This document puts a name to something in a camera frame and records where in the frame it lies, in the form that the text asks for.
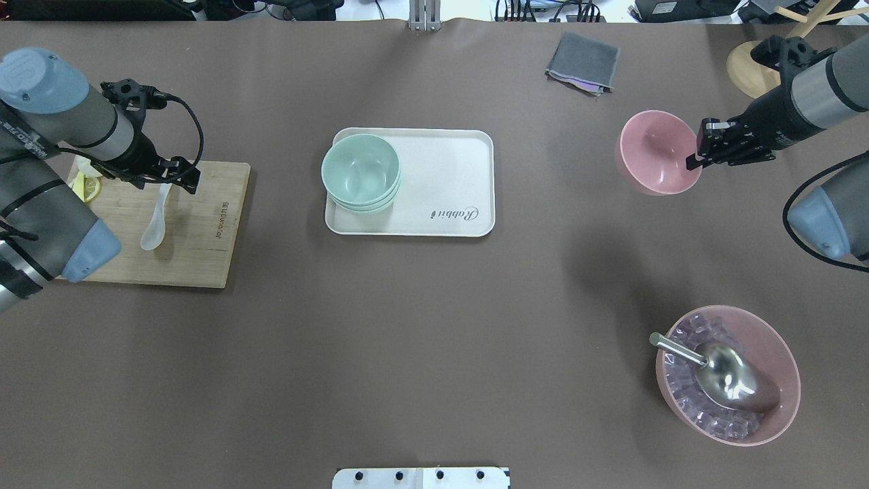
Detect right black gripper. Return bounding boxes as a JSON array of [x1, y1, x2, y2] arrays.
[[685, 95, 806, 170]]

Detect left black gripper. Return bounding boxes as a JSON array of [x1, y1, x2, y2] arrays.
[[112, 136, 201, 195]]

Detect small pink bowl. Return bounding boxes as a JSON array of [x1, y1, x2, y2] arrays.
[[614, 109, 701, 197]]

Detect white ceramic spoon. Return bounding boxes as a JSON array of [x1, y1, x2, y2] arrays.
[[140, 183, 173, 251]]

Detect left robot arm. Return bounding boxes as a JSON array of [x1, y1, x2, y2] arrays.
[[1, 47, 200, 310]]

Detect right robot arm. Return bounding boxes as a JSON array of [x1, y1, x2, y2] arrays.
[[686, 36, 868, 272]]

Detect large pink ice bowl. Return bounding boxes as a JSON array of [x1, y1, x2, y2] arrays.
[[649, 304, 801, 448]]

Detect wooden cutting board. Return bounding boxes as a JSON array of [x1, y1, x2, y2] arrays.
[[86, 161, 251, 289]]

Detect wooden mug tree stand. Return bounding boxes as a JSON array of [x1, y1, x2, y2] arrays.
[[726, 1, 868, 98]]

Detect grey folded cloth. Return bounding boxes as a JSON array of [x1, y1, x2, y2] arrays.
[[545, 32, 621, 96]]

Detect stacked green bowls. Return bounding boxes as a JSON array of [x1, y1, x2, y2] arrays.
[[320, 134, 403, 213]]

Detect metal ice scoop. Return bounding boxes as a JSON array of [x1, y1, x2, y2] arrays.
[[649, 332, 780, 414]]

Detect cream serving tray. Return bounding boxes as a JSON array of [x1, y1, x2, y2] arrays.
[[324, 127, 496, 238]]

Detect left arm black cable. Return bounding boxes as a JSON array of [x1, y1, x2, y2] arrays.
[[160, 95, 205, 179]]

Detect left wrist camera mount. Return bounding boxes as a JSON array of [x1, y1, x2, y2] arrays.
[[100, 79, 168, 127]]

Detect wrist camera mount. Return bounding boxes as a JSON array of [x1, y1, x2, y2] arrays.
[[749, 35, 838, 73], [100, 79, 168, 127]]

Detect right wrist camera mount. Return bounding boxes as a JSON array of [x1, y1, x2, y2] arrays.
[[749, 35, 838, 73]]

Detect aluminium frame post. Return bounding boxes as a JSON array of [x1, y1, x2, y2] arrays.
[[407, 0, 443, 32]]

